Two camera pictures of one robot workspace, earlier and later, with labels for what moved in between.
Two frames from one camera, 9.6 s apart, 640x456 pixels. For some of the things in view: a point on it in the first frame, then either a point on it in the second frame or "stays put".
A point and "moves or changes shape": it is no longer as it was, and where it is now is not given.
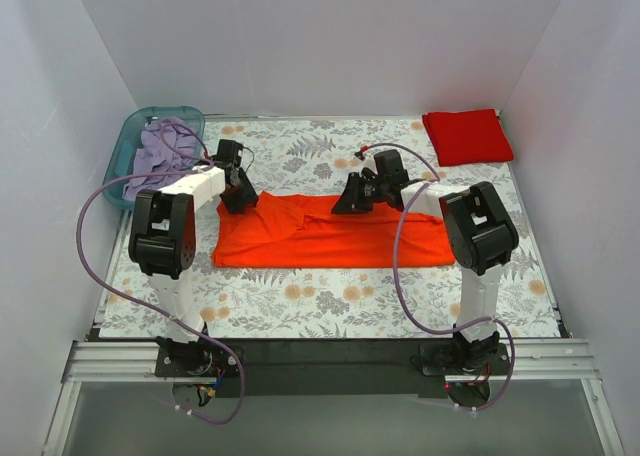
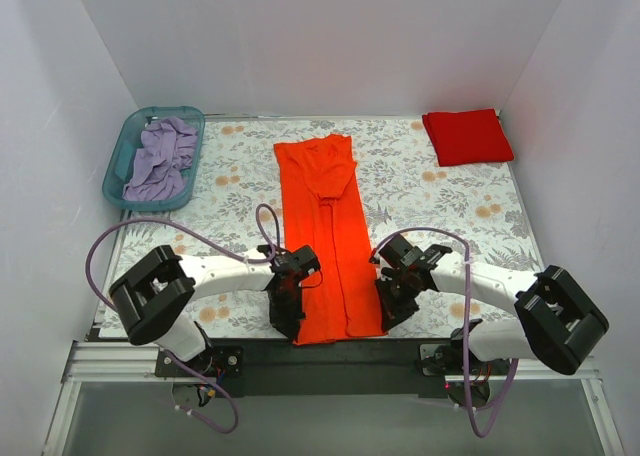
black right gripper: (361, 191) -> (392, 301)
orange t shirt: (303, 231) moves or changes shape
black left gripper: (238, 192) -> (284, 310)
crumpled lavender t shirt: (166, 145) stays put
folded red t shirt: (468, 137) stays put
